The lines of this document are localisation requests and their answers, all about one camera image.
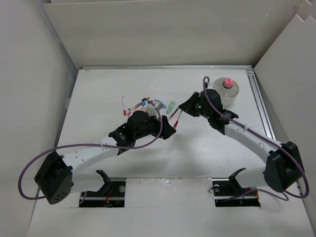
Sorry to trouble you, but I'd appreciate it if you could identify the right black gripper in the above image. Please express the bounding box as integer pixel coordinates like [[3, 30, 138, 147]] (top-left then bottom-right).
[[179, 91, 212, 119]]

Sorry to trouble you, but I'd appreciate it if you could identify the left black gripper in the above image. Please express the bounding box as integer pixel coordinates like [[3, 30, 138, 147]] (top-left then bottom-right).
[[134, 112, 175, 140]]

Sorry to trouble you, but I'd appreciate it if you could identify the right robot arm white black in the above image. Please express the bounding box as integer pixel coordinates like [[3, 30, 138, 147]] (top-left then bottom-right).
[[178, 89, 309, 196]]

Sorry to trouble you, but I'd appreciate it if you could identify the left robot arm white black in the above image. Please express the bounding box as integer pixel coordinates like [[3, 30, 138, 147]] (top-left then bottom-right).
[[35, 111, 176, 204]]

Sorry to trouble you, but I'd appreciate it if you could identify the green highlighter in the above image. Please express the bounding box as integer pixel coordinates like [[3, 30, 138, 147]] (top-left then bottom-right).
[[166, 101, 176, 115]]

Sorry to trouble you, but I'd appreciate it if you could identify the white round divided container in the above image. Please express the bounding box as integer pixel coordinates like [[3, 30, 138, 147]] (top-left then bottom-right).
[[213, 78, 239, 106]]

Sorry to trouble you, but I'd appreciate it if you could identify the purple capped pen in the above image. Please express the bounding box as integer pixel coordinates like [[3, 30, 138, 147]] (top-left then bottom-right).
[[128, 97, 149, 111]]

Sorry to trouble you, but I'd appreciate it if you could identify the white red pen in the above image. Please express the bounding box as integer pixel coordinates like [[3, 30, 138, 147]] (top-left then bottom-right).
[[122, 97, 127, 116]]

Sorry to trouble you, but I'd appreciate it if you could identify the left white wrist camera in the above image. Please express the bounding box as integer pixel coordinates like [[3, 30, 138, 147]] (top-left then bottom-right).
[[146, 100, 163, 118]]

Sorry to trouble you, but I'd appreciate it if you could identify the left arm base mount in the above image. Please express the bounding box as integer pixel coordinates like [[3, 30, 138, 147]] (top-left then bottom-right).
[[79, 170, 126, 208]]

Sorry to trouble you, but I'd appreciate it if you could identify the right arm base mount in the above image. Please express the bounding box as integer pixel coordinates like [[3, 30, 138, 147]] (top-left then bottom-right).
[[208, 168, 261, 207]]

